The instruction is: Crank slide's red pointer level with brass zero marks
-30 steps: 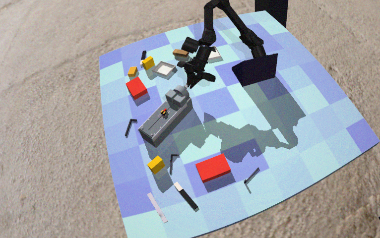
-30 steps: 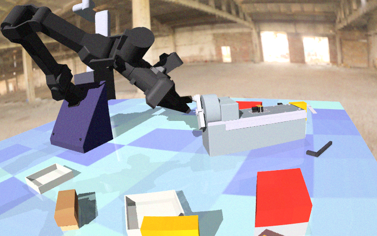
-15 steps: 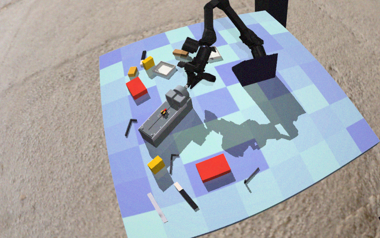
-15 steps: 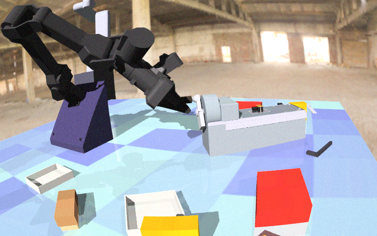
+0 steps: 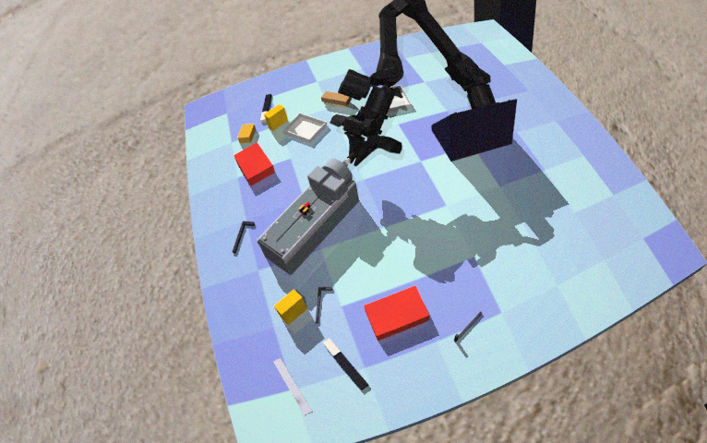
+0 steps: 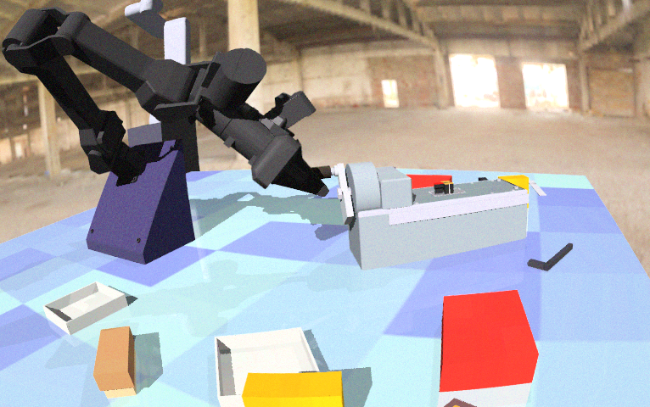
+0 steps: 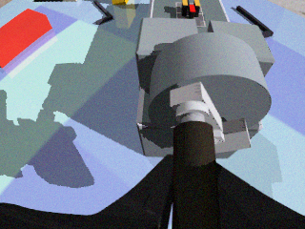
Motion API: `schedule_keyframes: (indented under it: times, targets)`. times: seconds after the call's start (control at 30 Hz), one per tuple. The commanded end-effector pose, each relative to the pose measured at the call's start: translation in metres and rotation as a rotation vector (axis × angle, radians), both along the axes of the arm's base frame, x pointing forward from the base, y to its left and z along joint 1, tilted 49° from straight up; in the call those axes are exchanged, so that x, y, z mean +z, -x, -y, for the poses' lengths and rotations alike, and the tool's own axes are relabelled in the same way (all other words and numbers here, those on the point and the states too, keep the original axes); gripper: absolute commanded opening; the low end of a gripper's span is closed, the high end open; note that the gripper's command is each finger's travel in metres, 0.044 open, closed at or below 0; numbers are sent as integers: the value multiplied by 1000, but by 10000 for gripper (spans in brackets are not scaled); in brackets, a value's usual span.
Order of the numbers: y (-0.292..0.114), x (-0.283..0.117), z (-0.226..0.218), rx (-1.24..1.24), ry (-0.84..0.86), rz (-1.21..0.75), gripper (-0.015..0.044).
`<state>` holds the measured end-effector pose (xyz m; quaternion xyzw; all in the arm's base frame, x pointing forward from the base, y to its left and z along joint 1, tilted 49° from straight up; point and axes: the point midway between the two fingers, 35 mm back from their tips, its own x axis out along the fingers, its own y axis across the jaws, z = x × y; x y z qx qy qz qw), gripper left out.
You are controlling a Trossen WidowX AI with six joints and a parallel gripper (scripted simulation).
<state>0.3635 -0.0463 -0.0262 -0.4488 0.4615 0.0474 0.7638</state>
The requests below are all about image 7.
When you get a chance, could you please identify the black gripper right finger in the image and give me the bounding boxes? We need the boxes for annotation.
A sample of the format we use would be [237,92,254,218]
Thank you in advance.
[216,164,305,229]

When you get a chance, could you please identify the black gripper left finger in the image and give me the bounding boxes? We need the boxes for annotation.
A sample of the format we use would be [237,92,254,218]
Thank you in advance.
[0,156,174,229]

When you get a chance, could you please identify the red block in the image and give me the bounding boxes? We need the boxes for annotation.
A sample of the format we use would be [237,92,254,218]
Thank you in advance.
[0,9,52,68]

